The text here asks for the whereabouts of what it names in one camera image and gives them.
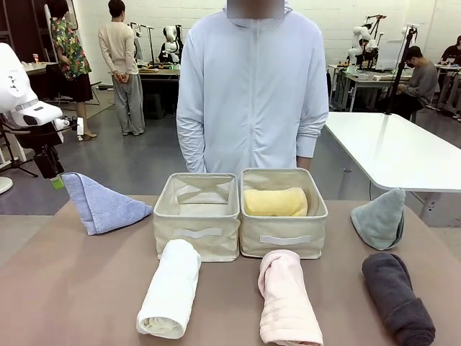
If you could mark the person in floral shirt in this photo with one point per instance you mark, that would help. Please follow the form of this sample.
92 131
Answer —
70 54

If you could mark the black tripod stand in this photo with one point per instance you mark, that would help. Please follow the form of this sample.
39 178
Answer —
401 68

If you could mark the beige fabric bin, triangle towels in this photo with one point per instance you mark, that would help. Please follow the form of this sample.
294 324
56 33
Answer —
194 230

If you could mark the person in beige sweater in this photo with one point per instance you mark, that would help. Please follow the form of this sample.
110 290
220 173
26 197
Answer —
120 54

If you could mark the yellow rolled towel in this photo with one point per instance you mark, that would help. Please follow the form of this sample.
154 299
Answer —
275 202

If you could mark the white rolled towel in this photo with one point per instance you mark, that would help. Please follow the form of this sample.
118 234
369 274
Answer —
173 288

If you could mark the seated person in grey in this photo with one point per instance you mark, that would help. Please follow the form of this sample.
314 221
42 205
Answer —
421 83

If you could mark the beige fabric bin, rolled towels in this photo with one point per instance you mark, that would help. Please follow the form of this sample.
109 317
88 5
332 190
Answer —
284 230

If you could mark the green triangle towel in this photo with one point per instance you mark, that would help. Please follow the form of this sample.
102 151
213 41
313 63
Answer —
381 221

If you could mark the person in white hoodie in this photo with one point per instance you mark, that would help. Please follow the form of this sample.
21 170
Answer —
252 90

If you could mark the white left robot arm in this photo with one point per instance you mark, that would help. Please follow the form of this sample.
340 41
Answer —
18 90

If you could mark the white side table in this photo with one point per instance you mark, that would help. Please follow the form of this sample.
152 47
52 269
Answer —
392 147

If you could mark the seated person at desk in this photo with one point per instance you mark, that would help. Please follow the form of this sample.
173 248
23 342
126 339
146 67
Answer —
452 57

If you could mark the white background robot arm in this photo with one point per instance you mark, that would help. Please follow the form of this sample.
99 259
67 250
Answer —
171 43
360 39

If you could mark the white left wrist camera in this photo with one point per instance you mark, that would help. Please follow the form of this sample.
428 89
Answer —
80 128

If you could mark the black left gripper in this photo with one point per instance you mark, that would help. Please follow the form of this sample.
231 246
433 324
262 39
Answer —
48 164

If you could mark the blue triangle towel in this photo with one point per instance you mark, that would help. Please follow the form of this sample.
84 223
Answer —
104 207

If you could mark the person's left forearm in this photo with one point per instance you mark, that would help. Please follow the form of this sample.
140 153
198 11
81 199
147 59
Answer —
309 140

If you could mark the dark grey towel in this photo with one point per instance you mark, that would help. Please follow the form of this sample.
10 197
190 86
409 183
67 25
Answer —
396 292

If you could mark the pink towel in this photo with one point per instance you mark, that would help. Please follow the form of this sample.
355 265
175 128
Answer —
284 295

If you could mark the person's right forearm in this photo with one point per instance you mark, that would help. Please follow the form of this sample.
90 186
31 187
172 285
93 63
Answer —
191 147

